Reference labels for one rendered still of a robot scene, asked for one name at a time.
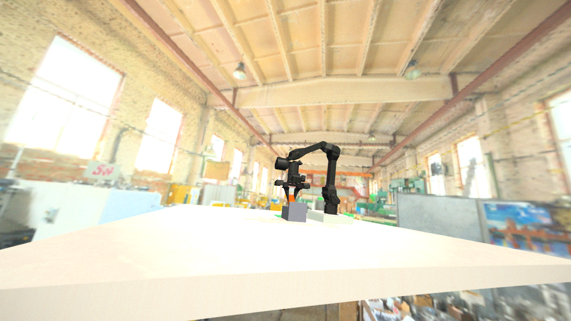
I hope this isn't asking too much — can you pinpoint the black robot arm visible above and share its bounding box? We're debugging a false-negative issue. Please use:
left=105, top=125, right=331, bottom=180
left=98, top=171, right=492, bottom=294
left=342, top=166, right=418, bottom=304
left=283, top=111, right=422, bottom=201
left=275, top=141, right=340, bottom=215

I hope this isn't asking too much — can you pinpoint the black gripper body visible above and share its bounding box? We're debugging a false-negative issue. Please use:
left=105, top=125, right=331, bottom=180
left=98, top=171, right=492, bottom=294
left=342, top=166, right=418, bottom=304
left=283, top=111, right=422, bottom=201
left=274, top=171, right=310, bottom=189

